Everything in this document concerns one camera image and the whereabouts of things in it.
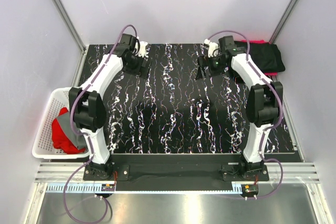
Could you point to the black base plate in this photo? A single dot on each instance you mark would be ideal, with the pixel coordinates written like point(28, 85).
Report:
point(217, 180)

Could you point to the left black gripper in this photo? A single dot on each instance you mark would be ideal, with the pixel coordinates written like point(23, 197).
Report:
point(140, 71)

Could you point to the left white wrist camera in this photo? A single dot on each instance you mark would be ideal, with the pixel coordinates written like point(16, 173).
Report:
point(142, 49)

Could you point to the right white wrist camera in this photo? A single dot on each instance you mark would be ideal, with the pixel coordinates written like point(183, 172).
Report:
point(212, 47)

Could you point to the grey t-shirt in basket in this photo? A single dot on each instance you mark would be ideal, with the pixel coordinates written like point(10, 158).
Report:
point(77, 140)

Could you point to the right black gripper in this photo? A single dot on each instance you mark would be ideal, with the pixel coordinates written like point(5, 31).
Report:
point(203, 61)

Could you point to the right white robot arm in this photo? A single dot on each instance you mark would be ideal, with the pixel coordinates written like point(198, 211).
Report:
point(264, 104)

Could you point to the white plastic basket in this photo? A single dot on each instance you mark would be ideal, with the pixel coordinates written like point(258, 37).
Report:
point(43, 145)

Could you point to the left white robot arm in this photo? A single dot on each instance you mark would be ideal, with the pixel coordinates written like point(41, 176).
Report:
point(87, 111)

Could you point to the black t-shirt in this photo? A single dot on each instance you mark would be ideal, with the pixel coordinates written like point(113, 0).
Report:
point(280, 65)

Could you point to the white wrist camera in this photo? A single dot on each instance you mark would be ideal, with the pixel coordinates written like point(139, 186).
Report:
point(142, 49)
point(212, 47)

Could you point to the red t-shirt in basket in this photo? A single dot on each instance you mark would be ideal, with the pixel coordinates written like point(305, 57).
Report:
point(59, 139)

